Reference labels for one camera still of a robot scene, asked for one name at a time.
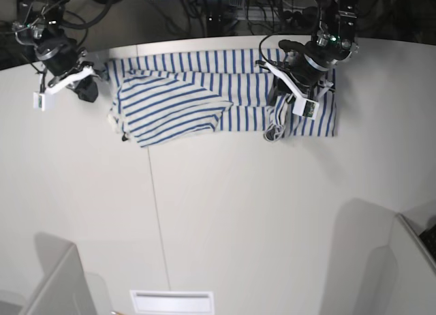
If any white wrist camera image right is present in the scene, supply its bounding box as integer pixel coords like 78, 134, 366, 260
255, 60, 333, 121

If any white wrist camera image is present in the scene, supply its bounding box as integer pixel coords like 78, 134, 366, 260
33, 61, 108, 111
255, 60, 333, 121

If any white partition panel left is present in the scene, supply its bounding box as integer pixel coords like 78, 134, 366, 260
1, 243, 97, 314

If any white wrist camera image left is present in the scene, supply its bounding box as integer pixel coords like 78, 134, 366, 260
33, 61, 108, 111

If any blue white striped T-shirt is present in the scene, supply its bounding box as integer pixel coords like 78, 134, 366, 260
106, 48, 337, 147

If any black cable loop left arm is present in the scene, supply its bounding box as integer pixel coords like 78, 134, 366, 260
258, 33, 316, 74

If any white partition panel right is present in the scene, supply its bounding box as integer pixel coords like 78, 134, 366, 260
354, 215, 435, 314

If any white partition panel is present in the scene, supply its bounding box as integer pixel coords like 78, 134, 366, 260
354, 215, 435, 314
1, 243, 97, 314

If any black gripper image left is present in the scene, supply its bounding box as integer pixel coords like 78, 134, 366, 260
35, 38, 99, 103

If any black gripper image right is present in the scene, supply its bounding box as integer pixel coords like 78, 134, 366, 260
268, 54, 329, 106

